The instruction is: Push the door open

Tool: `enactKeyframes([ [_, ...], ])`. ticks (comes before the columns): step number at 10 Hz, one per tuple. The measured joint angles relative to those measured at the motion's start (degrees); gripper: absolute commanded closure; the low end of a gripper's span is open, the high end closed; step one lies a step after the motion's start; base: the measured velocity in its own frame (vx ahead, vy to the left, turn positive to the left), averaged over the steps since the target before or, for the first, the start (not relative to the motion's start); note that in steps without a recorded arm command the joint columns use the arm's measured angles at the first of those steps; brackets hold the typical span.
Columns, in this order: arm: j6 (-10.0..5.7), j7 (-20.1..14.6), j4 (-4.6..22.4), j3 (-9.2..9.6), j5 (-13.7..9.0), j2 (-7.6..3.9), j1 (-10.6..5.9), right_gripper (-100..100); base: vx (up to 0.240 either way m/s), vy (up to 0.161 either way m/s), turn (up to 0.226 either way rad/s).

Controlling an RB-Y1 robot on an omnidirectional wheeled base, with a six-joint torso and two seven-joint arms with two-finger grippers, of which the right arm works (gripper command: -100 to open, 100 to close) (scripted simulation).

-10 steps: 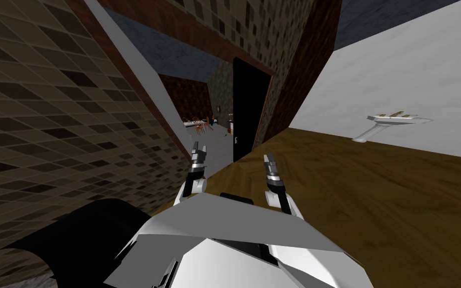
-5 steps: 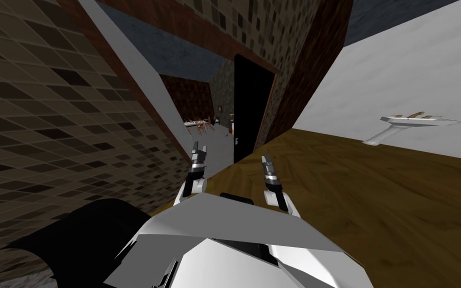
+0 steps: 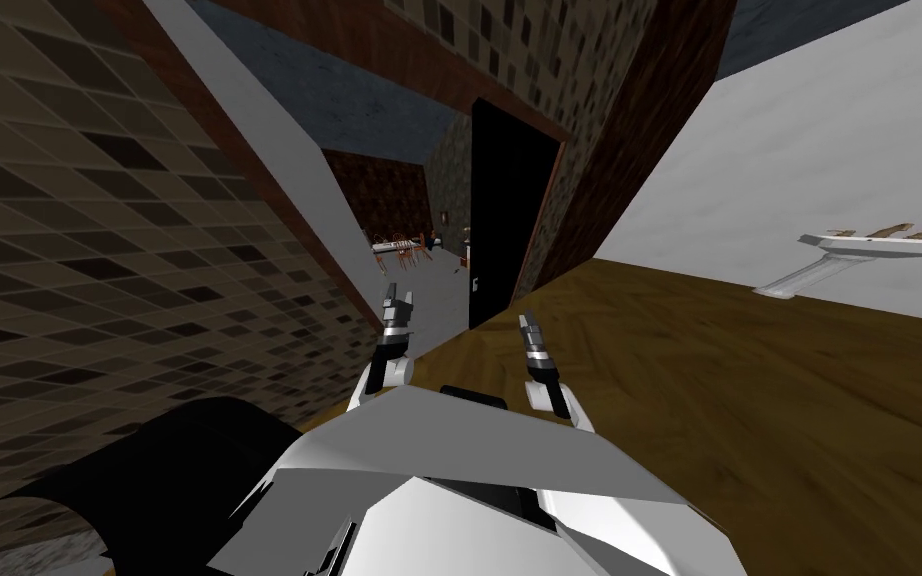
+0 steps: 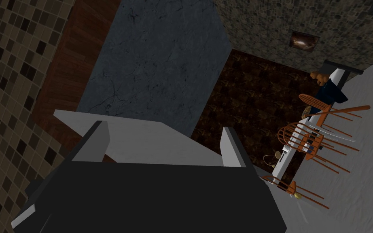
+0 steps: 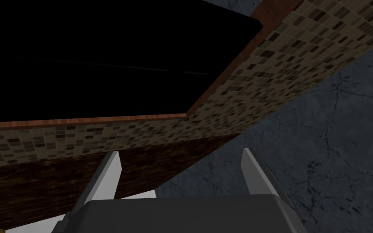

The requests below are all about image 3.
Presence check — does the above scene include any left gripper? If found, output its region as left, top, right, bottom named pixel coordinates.
left=380, top=283, right=415, bottom=347

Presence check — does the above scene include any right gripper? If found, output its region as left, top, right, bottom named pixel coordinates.
left=517, top=312, right=550, bottom=356

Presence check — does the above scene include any white dining table with chairs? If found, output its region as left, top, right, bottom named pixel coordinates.
left=370, top=231, right=438, bottom=273

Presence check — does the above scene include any black door leaf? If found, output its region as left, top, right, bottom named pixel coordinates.
left=468, top=98, right=565, bottom=331

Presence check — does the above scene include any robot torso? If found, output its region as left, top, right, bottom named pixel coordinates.
left=206, top=384, right=744, bottom=576

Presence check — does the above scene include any white pedestal sink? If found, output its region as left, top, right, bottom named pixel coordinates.
left=752, top=223, right=922, bottom=300

